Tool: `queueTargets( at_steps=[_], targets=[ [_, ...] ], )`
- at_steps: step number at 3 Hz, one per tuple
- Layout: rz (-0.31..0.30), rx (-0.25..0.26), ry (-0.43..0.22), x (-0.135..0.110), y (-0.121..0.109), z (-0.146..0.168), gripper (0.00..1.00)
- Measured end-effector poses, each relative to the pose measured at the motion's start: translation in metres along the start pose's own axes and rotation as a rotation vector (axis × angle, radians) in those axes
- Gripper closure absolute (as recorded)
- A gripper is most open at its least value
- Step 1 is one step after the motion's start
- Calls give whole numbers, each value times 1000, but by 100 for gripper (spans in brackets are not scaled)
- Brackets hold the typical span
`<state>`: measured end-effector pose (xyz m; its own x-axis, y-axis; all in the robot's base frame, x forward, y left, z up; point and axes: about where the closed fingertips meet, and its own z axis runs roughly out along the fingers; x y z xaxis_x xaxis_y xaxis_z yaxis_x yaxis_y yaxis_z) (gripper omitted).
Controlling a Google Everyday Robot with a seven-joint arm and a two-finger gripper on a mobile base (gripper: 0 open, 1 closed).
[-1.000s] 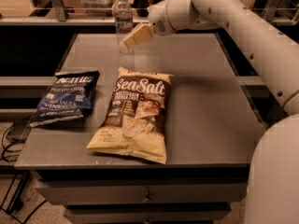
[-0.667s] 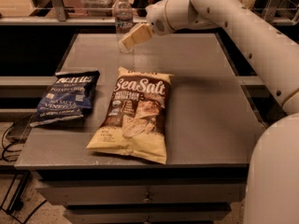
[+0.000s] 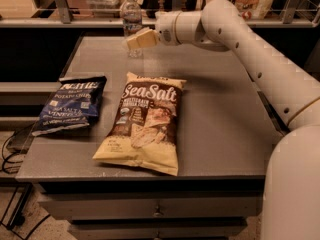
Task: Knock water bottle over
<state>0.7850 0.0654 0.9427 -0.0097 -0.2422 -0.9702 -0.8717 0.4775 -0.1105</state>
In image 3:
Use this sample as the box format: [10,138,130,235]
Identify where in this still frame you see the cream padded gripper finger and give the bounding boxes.
[126,28,159,50]

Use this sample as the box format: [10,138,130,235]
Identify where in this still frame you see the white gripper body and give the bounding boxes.
[155,11,181,46]

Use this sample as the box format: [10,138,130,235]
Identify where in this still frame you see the clear plastic water bottle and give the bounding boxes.
[119,0,145,59]

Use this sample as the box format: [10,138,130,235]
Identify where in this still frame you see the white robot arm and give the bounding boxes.
[125,0,320,240]

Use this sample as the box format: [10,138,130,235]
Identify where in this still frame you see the blue kettle chips bag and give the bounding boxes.
[32,75,107,136]

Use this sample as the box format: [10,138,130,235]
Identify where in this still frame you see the sea salt chips bag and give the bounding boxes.
[93,72,185,176]

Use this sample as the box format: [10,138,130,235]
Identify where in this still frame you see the grey drawer cabinet table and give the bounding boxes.
[17,37,280,240]

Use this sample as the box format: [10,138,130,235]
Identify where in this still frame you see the grey metal shelf rail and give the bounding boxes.
[0,0,320,28]

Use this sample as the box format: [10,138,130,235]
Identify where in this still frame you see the black cables on left floor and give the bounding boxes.
[0,122,36,176]

